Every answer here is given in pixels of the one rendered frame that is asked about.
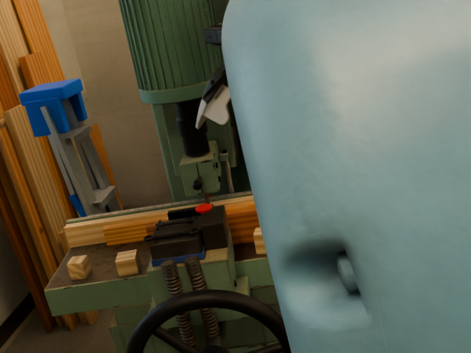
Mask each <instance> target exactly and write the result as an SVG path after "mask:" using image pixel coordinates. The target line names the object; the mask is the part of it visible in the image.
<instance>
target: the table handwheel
mask: <svg viewBox="0 0 471 353"><path fill-rule="evenodd" d="M201 308H224V309H228V310H235V311H237V312H241V313H243V314H246V315H249V316H251V317H253V318H254V319H256V320H257V321H260V322H261V323H262V324H263V325H264V326H266V327H267V328H268V329H269V330H270V331H271V332H272V333H273V334H274V335H275V337H276V338H277V339H278V341H279V342H277V343H274V344H272V345H268V346H265V347H262V348H259V349H256V350H253V351H250V352H246V353H282V352H284V353H291V349H290V346H289V341H288V338H287V333H286V330H285V325H284V322H283V319H282V317H281V316H280V315H279V314H278V313H277V312H276V311H275V310H274V309H273V308H271V307H269V306H268V305H267V304H265V303H263V302H261V301H260V300H257V299H256V298H253V297H251V296H248V295H245V294H242V293H238V292H235V291H227V290H220V289H206V290H198V291H190V292H187V293H183V294H179V295H178V296H174V297H172V298H169V299H167V300H166V301H164V302H162V303H161V304H159V305H157V306H156V307H155V308H154V309H152V310H151V311H150V312H148V313H147V314H146V315H145V316H144V317H143V318H142V319H141V321H140V322H139V323H138V325H137V326H136V327H135V329H134V331H133V332H132V334H131V336H130V339H129V341H128V344H127V347H126V351H125V353H143V351H144V348H145V346H146V343H147V341H148V339H149V338H150V337H151V335H152V334H153V335H154V336H156V337H157V338H159V339H161V340H162V341H163V342H166V343H167V344H168V345H170V346H172V347H173V348H175V349H176V350H178V351H179V352H181V353H230V352H229V351H228V350H227V349H226V321H219V322H217V323H218V325H219V330H220V333H221V335H218V336H217V337H213V338H209V337H207V333H206V335H205V347H204V348H203V349H202V350H201V351H197V350H196V349H194V348H192V347H191V346H189V345H187V344H186V343H185V342H182V341H181V340H180V339H178V338H176V337H175V336H173V335H172V334H171V333H169V332H168V331H166V330H165V329H164V328H162V327H161V326H160V325H162V324H163V323H165V322H166V321H167V320H169V319H171V318H173V317H175V316H177V315H178V314H181V313H184V312H188V311H190V310H197V309H201Z"/></svg>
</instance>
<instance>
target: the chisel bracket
mask: <svg viewBox="0 0 471 353"><path fill-rule="evenodd" d="M208 144H209V147H210V151H208V152H207V153H205V154H202V155H197V156H187V155H185V152H184V153H183V156H182V159H181V162H180V164H179V168H180V172H181V175H182V181H183V184H184V190H185V194H186V196H191V195H200V194H206V193H213V192H218V191H219V190H220V182H221V162H219V158H218V153H219V151H218V146H217V141H215V140H214V141H209V142H208ZM197 177H202V181H201V182H202V184H203V187H202V188H201V189H200V190H199V191H196V190H194V189H193V187H192V183H193V182H194V181H195V180H196V179H197Z"/></svg>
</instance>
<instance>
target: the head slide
mask: <svg viewBox="0 0 471 353"><path fill-rule="evenodd" d="M227 108H228V112H229V107H228V105H227ZM161 110H162V114H163V120H164V123H165V129H166V132H167V136H168V142H169V145H170V151H171V155H172V161H173V164H174V168H175V174H176V175H177V176H181V172H180V168H179V164H180V162H181V159H182V156H183V153H184V145H183V141H182V138H181V137H180V136H179V133H178V129H177V123H176V118H177V112H176V108H175V104H161ZM229 115H230V112H229ZM206 121H207V139H208V141H214V140H215V141H217V146H218V151H219V153H222V149H226V150H227V152H228V163H229V167H230V168H231V167H237V151H236V144H235V139H234V136H233V128H232V127H233V122H231V116H230V118H229V121H228V122H227V124H225V125H220V124H218V123H216V122H214V121H213V120H210V119H209V118H207V119H206ZM221 168H222V169H226V168H225V164H224V161H221Z"/></svg>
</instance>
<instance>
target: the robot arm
mask: <svg viewBox="0 0 471 353"><path fill-rule="evenodd" d="M210 26H211V27H208V28H204V32H205V42H206V43H211V44H213V45H214V46H222V53H223V58H224V62H223V64H222V65H221V66H220V68H218V70H216V71H215V73H214V74H213V75H212V77H211V79H210V80H209V82H208V84H207V86H206V89H205V91H204V93H203V96H202V100H201V103H200V106H199V110H198V115H197V119H196V128H197V129H198V130H199V129H200V128H201V126H202V125H203V123H204V122H205V121H206V119H207V118H209V119H210V120H213V121H214V122H216V123H218V124H220V125H225V124H227V122H228V121H229V118H230V116H229V112H228V108H227V105H228V103H229V101H230V100H231V101H232V105H233V111H234V114H235V120H236V124H237V128H238V134H239V137H240V143H241V146H242V150H243V155H244V159H245V164H246V168H247V173H248V177H249V180H250V186H251V189H252V194H253V198H254V203H255V207H256V211H257V216H258V219H259V225H260V228H261V233H262V236H263V239H264V245H265V248H266V253H267V257H268V262H269V265H270V269H271V274H272V277H273V282H274V285H275V290H276V294H277V297H278V302H279V306H280V311H281V314H282V319H283V322H284V325H285V330H286V333H287V338H288V341H289V346H290V349H291V353H471V0H229V3H228V6H227V7H226V11H225V14H224V19H223V23H217V24H215V25H210ZM227 84H228V86H227Z"/></svg>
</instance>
